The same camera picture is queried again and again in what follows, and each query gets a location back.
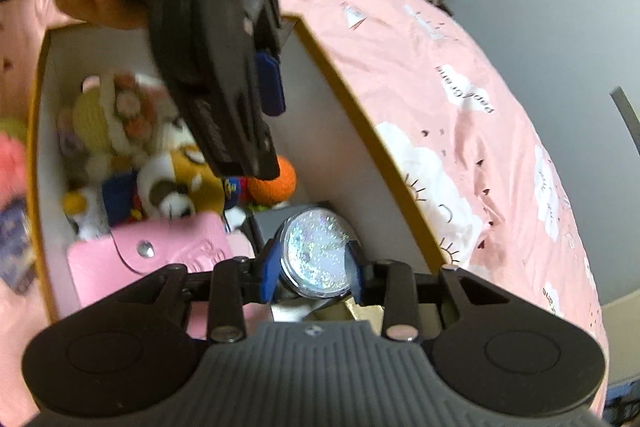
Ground orange knitted ball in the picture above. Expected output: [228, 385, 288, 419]
[248, 155, 297, 212]

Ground brown plush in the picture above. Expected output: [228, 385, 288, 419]
[62, 139, 251, 240]

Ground orange cardboard box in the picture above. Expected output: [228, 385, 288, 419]
[26, 14, 461, 325]

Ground pink snap wallet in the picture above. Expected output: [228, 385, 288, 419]
[66, 212, 257, 340]

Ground small white box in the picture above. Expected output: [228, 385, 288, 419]
[270, 297, 326, 323]

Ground cream crocheted doll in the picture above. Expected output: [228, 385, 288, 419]
[56, 72, 201, 188]

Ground pink and green fluffy toy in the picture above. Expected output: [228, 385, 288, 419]
[0, 117, 28, 208]

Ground round glitter compact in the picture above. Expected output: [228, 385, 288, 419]
[279, 207, 361, 300]

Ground wooden blocks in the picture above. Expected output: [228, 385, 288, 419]
[340, 297, 386, 323]

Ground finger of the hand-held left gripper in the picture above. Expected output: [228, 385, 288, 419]
[172, 57, 280, 181]
[254, 51, 287, 116]

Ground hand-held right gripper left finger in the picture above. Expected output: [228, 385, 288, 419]
[115, 239, 283, 344]

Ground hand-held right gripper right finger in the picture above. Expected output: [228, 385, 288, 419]
[345, 241, 506, 343]

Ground dark blue picture card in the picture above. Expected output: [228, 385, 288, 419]
[0, 199, 38, 295]

